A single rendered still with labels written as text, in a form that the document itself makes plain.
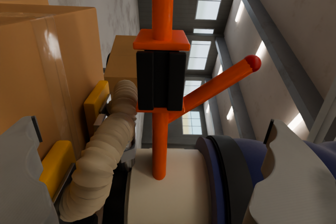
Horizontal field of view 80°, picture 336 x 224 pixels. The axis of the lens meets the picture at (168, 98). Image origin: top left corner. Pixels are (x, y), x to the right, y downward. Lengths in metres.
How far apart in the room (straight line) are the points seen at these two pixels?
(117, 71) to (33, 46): 1.46
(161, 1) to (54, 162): 0.20
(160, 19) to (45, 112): 0.17
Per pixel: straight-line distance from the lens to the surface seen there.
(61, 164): 0.27
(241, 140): 0.40
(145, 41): 0.22
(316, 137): 3.30
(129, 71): 1.68
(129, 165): 0.34
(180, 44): 0.21
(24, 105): 0.25
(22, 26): 0.25
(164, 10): 0.22
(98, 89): 0.40
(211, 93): 0.27
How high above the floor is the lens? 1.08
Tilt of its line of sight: 2 degrees up
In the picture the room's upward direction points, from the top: 91 degrees clockwise
